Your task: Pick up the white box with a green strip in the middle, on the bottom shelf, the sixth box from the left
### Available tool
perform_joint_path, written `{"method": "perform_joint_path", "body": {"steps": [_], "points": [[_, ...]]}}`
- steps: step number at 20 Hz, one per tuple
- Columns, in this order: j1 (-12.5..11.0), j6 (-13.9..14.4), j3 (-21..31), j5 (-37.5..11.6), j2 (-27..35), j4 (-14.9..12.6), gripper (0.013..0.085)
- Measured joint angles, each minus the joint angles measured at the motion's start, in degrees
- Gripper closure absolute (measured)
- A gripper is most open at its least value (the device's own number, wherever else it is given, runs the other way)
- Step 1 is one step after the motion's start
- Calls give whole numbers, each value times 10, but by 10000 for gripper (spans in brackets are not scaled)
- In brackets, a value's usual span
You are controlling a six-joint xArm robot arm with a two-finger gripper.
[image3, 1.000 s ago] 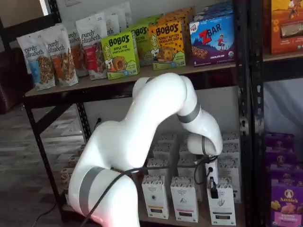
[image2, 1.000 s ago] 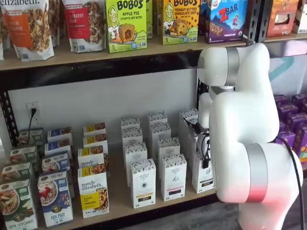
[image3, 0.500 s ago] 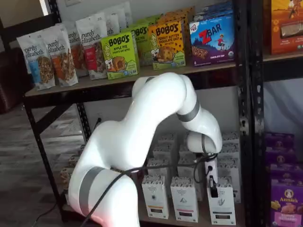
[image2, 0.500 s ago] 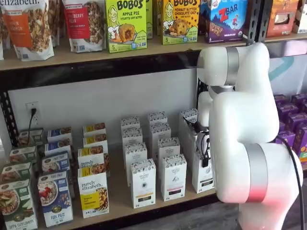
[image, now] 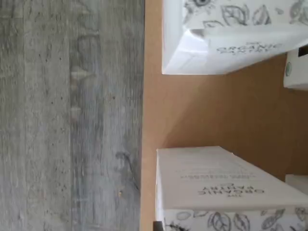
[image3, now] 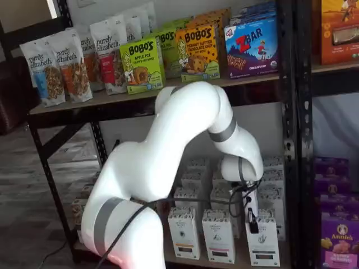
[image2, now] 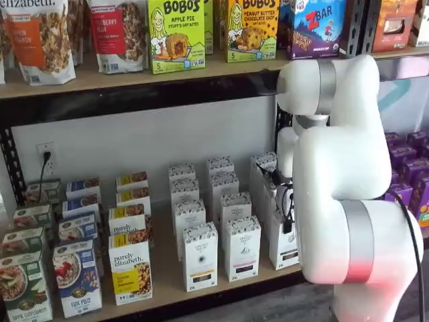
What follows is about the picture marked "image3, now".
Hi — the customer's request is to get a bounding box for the white tea box orange strip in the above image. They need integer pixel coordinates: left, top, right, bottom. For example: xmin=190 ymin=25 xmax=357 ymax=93
xmin=167 ymin=207 xmax=201 ymax=260

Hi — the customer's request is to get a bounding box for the white purely elizabeth granola bag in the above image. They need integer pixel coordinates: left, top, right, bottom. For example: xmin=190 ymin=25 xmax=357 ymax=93
xmin=121 ymin=9 xmax=144 ymax=43
xmin=140 ymin=1 xmax=157 ymax=32
xmin=73 ymin=25 xmax=105 ymax=92

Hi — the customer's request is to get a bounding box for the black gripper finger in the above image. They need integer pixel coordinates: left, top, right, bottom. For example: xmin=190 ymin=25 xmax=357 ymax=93
xmin=246 ymin=208 xmax=260 ymax=234

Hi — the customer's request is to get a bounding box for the dark brown sofa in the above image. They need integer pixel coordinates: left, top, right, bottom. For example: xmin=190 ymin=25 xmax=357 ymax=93
xmin=0 ymin=55 xmax=40 ymax=137

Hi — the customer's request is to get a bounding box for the white tea box green strip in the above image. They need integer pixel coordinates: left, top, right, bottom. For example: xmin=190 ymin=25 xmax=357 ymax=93
xmin=245 ymin=208 xmax=281 ymax=267

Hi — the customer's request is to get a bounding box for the black neighbouring shelving unit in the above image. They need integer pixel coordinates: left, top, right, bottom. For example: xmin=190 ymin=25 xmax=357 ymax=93
xmin=294 ymin=0 xmax=359 ymax=269

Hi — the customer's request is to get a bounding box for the red purely elizabeth granola bag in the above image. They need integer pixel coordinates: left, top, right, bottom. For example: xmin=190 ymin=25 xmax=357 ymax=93
xmin=89 ymin=15 xmax=128 ymax=96

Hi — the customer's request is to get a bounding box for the blue purely elizabeth granola bag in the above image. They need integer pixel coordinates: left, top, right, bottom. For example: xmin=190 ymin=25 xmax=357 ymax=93
xmin=19 ymin=39 xmax=67 ymax=108

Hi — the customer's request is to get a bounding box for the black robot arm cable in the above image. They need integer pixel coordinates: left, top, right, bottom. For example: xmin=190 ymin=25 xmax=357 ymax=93
xmin=99 ymin=179 xmax=263 ymax=269

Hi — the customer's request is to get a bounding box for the blue Zbar snack box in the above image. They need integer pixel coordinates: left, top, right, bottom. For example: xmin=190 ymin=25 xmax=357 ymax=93
xmin=224 ymin=18 xmax=280 ymax=80
xmin=229 ymin=2 xmax=279 ymax=26

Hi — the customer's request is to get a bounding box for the orange snack box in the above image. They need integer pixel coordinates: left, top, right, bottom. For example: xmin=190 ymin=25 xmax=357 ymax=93
xmin=319 ymin=0 xmax=359 ymax=66

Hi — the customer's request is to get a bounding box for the purple Annie's snack box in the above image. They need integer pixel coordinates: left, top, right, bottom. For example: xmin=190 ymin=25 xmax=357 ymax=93
xmin=320 ymin=212 xmax=359 ymax=269
xmin=314 ymin=174 xmax=352 ymax=197
xmin=319 ymin=193 xmax=359 ymax=217
xmin=314 ymin=156 xmax=350 ymax=180

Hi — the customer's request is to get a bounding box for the black floor cable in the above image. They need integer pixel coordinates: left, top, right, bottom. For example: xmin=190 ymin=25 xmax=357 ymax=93
xmin=35 ymin=239 xmax=75 ymax=269

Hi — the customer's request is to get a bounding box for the yellow Bobo's peanut butter box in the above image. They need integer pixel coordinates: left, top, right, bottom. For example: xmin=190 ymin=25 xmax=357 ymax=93
xmin=174 ymin=23 xmax=221 ymax=83
xmin=186 ymin=15 xmax=225 ymax=71
xmin=196 ymin=7 xmax=232 ymax=26

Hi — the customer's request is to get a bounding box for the green Bobo's apple pie box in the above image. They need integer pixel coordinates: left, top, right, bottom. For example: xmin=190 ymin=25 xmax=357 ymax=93
xmin=152 ymin=26 xmax=183 ymax=80
xmin=119 ymin=37 xmax=167 ymax=95
xmin=162 ymin=16 xmax=195 ymax=32

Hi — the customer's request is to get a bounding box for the black metal shelving frame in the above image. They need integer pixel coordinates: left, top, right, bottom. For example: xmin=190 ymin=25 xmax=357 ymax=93
xmin=0 ymin=0 xmax=296 ymax=269

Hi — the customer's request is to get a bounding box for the orange purely elizabeth granola bag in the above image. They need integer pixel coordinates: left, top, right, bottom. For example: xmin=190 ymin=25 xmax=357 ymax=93
xmin=53 ymin=27 xmax=94 ymax=103

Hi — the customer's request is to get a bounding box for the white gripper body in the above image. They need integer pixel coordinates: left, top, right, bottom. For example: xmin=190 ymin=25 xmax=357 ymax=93
xmin=243 ymin=180 xmax=259 ymax=214

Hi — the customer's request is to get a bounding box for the white tea box pink strip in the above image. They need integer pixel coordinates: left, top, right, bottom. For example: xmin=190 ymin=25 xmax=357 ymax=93
xmin=201 ymin=208 xmax=237 ymax=265

